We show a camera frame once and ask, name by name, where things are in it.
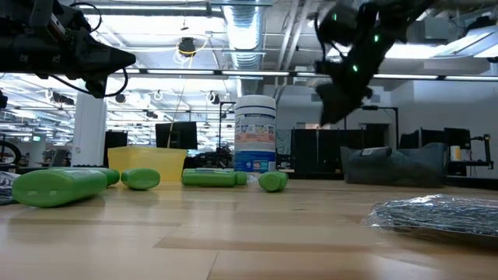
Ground silver round ceiling duct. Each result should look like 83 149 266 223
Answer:
220 0 270 72

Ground black partition panels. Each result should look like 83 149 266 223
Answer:
290 128 390 172

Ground black ceiling cable reel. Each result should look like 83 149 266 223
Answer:
177 37 197 58

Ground white wipes canister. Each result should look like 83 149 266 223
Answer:
233 94 278 173

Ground grey translucent plastic bin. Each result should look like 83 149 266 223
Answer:
339 142 448 189

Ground yellow plastic bin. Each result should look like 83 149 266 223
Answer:
107 145 188 183

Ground long ceiling light rail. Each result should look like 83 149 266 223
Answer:
0 66 498 82

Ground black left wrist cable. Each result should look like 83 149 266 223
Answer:
48 2 129 98

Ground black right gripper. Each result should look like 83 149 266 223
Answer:
315 72 374 126

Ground black standing monitor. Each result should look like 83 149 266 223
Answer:
155 121 198 151

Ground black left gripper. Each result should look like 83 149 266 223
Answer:
0 0 137 81

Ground thin black pole stand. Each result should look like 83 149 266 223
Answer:
217 101 237 151

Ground black desk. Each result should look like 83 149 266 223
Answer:
446 159 495 180

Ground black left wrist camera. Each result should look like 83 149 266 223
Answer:
85 75 109 100

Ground white pillar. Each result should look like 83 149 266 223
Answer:
71 93 108 167

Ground yellow hanging ceiling cable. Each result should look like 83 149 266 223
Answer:
166 33 210 149

